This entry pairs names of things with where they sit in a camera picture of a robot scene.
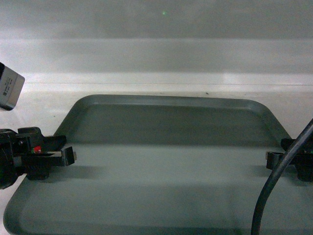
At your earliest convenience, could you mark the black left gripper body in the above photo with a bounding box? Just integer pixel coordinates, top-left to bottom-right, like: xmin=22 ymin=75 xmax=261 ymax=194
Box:
xmin=0 ymin=127 xmax=45 ymax=189

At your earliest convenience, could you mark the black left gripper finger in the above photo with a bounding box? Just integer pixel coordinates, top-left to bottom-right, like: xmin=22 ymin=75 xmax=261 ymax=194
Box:
xmin=23 ymin=147 xmax=77 ymax=180
xmin=41 ymin=135 xmax=67 ymax=152

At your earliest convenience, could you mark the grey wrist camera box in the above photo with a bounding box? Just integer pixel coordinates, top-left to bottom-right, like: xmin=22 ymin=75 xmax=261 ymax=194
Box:
xmin=0 ymin=63 xmax=25 ymax=111

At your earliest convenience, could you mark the grey rectangular serving tray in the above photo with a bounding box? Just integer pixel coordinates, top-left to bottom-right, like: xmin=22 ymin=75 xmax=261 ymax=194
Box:
xmin=2 ymin=94 xmax=313 ymax=235

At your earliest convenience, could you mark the black cable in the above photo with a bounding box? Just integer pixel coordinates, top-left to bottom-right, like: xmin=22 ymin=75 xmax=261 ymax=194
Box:
xmin=250 ymin=118 xmax=313 ymax=235

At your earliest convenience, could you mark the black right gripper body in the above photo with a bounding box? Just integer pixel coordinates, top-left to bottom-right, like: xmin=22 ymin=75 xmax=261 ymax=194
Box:
xmin=280 ymin=138 xmax=313 ymax=156

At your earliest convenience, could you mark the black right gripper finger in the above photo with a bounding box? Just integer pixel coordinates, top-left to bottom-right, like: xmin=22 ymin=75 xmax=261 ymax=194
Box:
xmin=266 ymin=152 xmax=313 ymax=182

